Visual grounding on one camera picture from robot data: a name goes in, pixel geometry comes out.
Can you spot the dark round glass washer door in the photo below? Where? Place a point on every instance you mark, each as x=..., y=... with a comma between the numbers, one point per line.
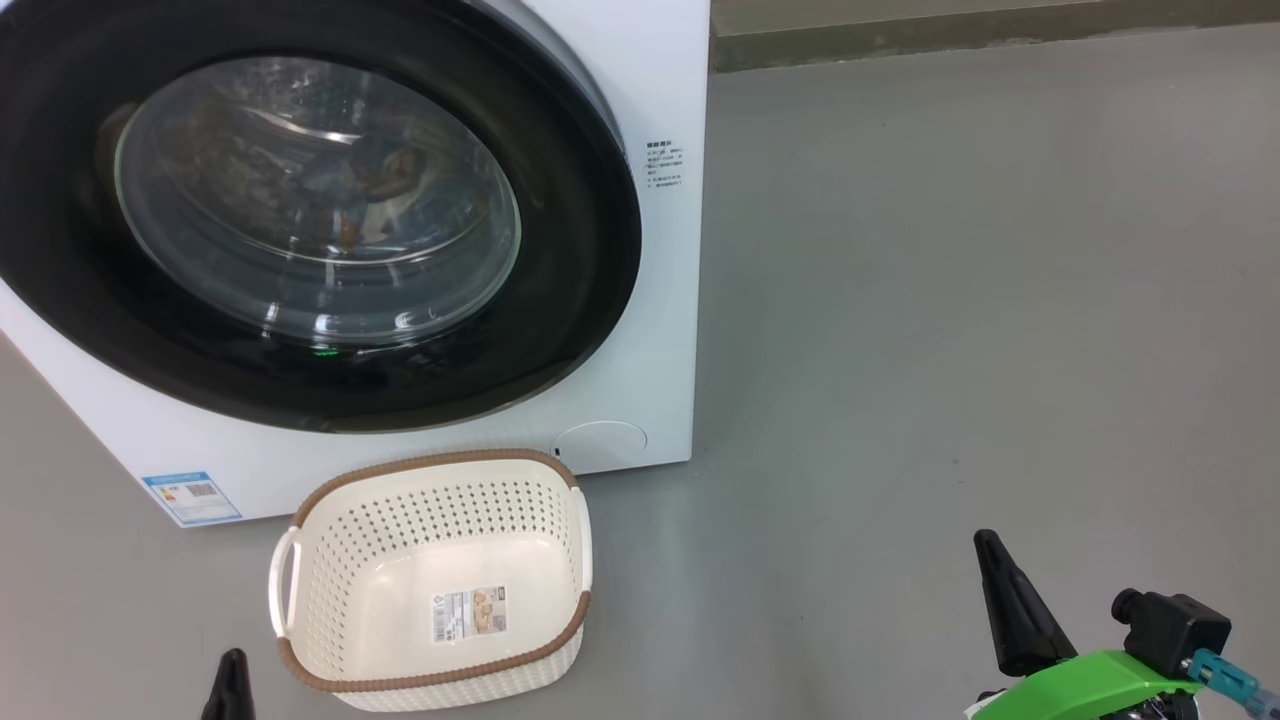
x=580, y=250

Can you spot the white washing machine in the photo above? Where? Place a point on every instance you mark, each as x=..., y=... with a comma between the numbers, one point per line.
x=660, y=300

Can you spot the blue bear print garment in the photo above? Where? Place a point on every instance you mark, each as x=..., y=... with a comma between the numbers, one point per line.
x=345, y=175

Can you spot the blue energy label sticker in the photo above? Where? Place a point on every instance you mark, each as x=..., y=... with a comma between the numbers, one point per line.
x=192, y=497

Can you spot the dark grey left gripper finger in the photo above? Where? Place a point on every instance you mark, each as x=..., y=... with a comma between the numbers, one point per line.
x=232, y=695

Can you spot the steel washer drum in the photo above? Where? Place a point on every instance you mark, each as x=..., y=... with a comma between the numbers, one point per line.
x=250, y=250

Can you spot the white basket with brown rim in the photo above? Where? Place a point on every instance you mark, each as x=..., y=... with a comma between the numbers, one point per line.
x=340, y=560

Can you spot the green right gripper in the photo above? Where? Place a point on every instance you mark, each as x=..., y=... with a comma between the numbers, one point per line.
x=1080, y=690

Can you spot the basket product label sticker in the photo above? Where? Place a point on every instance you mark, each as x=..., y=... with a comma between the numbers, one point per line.
x=468, y=614

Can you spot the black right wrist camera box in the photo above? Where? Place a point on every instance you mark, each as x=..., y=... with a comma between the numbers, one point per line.
x=1180, y=630

